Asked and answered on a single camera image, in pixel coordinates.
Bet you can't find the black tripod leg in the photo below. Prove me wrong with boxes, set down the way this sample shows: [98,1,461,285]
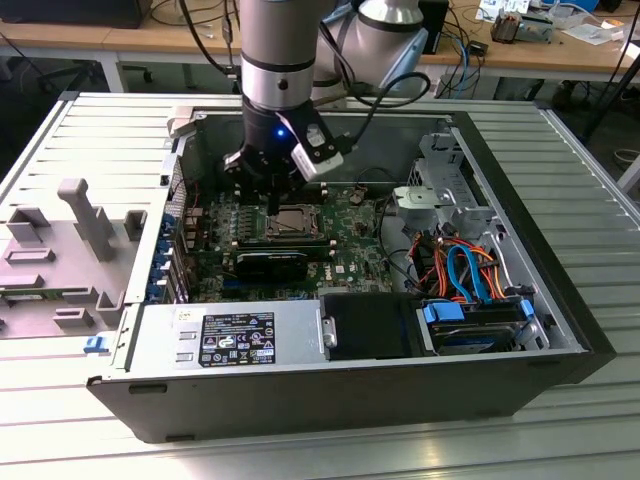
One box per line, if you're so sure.
[582,39,640,146]

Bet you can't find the orange wire bundle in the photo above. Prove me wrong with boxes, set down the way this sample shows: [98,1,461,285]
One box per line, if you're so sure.
[412,234,507,302]

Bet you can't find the white plastic bag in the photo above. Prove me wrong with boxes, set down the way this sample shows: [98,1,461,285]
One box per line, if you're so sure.
[562,13,626,47]

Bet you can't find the black desktop computer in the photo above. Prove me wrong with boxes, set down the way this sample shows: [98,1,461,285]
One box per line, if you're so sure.
[0,0,154,30]

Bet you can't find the black PC case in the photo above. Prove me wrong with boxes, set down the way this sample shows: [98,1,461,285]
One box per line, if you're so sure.
[85,92,617,445]

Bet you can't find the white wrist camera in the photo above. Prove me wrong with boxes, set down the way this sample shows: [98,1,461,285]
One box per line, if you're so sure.
[290,124,345,182]

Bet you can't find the CPU socket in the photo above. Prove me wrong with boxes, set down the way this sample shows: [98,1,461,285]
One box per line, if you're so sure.
[262,200,325,242]

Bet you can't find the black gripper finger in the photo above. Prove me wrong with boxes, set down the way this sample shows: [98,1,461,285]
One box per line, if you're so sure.
[222,146,276,216]
[273,166,308,216]

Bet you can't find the green RAM stick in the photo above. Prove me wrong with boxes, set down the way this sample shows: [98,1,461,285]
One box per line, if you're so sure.
[0,292,54,305]

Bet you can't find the silver CPU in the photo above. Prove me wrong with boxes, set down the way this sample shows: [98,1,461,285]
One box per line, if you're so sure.
[277,209,311,235]

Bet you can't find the silver power supply unit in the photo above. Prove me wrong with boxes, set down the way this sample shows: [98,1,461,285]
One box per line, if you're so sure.
[113,298,326,372]

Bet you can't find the silver drive cage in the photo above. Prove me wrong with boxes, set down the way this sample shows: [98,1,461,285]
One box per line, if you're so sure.
[391,130,502,237]

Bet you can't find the copper heat sink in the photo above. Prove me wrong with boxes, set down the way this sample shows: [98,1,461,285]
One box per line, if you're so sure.
[489,10,525,45]

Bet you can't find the black plastic shroud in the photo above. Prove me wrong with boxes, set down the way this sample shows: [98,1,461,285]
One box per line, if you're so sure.
[319,292,432,362]

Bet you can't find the black graphics card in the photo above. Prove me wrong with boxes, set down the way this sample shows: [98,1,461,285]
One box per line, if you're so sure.
[233,249,311,284]

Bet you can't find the grey parts rack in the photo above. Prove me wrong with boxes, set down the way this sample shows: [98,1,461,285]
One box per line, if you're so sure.
[0,177,149,341]

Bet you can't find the wooden desk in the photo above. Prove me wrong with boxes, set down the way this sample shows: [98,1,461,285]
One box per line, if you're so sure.
[0,0,640,96]

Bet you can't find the blue wire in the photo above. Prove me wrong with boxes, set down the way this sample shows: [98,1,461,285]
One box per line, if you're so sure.
[445,242,495,306]

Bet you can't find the hard disk blue carrier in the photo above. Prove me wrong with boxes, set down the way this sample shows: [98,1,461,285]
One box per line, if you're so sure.
[422,298,535,357]

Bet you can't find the black upright box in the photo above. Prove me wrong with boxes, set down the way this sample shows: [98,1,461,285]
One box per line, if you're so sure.
[419,0,451,55]

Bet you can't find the green motherboard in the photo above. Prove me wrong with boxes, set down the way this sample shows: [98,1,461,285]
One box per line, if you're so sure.
[182,185,401,304]

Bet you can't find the black camera cable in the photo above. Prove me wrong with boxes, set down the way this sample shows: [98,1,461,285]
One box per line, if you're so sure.
[319,22,432,154]

